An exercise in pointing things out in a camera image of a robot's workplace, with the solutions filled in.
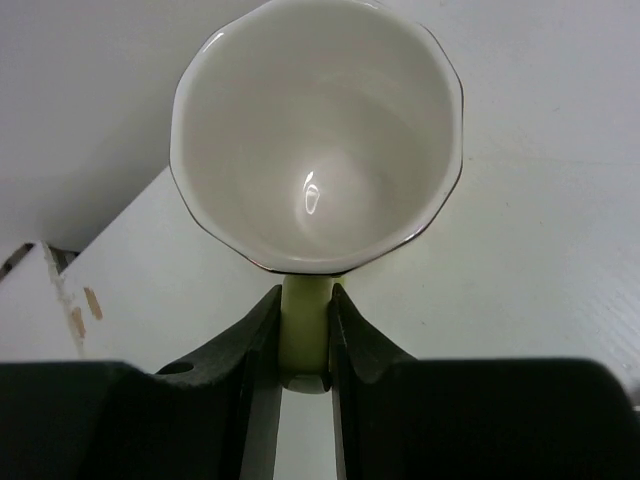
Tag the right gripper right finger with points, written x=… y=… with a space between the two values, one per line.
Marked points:
x=398 y=417

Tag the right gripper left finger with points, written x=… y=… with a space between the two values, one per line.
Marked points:
x=211 y=414

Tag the light green mug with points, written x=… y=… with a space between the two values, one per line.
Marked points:
x=313 y=138

